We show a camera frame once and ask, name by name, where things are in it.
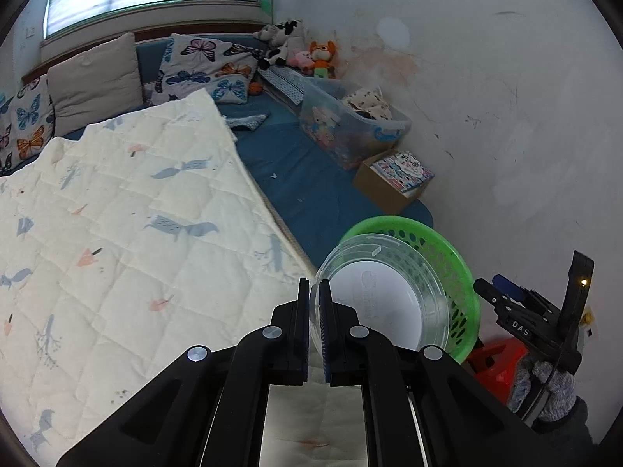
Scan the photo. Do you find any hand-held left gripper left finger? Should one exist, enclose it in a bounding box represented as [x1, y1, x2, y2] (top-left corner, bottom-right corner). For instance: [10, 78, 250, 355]
[56, 277, 312, 467]

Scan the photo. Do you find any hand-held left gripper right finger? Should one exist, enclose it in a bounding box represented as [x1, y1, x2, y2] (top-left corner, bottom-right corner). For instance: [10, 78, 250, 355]
[319, 279, 552, 467]

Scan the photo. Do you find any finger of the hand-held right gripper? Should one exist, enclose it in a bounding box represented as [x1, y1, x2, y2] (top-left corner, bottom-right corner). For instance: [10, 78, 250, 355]
[474, 277, 517, 325]
[491, 274, 552, 315]

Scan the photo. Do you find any green plastic basket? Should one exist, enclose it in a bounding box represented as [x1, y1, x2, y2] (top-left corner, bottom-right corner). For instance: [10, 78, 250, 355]
[338, 215, 482, 367]

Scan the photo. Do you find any clear plastic container lid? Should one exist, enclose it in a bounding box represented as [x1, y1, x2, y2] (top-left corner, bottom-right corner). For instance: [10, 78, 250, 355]
[310, 233, 449, 357]

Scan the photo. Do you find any person's right forearm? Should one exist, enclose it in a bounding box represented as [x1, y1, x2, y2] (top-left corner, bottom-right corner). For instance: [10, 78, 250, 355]
[530, 395, 597, 449]

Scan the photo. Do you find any person's right hand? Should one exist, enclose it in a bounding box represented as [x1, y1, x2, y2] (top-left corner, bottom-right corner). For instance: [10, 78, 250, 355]
[506, 354, 578, 425]

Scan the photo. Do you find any red plastic stool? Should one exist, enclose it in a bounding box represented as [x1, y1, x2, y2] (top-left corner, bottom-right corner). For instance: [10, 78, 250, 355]
[466, 337, 530, 403]

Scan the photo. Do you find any blue bed sheet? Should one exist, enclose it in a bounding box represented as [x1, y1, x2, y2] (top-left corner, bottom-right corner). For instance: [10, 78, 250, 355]
[57, 33, 435, 274]

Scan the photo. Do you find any brown cardboard box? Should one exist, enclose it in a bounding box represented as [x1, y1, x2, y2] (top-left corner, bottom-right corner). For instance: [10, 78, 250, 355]
[352, 149, 436, 215]

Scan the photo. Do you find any colourful picture book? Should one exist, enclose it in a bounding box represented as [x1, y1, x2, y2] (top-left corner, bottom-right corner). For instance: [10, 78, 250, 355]
[372, 150, 434, 192]

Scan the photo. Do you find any clear plastic storage bin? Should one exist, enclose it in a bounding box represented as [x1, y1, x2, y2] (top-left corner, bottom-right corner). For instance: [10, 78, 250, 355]
[297, 79, 412, 169]

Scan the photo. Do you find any white quilted blanket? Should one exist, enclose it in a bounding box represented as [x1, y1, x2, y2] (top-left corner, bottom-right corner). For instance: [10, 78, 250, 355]
[0, 88, 318, 459]

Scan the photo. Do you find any grey patterned folded blanket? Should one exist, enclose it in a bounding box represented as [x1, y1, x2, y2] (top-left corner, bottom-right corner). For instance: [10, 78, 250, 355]
[226, 113, 270, 132]

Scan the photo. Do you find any cream patterned cloth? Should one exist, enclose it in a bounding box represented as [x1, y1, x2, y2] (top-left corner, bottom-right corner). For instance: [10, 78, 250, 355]
[340, 86, 394, 122]

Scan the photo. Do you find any white toy keyboard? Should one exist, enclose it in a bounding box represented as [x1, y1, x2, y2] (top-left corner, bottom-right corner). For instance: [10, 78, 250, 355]
[257, 65, 313, 107]

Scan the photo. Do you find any pink plush toy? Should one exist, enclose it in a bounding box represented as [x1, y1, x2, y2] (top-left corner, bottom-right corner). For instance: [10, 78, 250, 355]
[290, 51, 315, 75]

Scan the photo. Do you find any orange fox plush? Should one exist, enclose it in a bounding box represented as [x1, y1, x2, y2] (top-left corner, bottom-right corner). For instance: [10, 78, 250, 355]
[310, 40, 338, 80]

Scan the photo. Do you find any large butterfly print pillow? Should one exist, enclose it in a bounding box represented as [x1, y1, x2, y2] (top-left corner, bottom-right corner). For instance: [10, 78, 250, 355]
[150, 32, 260, 107]

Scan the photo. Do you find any black white cow plush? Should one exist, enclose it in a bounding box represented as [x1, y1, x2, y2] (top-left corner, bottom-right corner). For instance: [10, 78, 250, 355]
[257, 19, 305, 70]

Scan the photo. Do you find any beige pillow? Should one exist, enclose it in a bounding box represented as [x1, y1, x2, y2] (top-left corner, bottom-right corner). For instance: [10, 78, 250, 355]
[47, 32, 145, 126]

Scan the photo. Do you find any small butterfly print pillow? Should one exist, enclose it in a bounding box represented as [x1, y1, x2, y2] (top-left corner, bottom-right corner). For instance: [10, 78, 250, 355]
[0, 73, 56, 177]

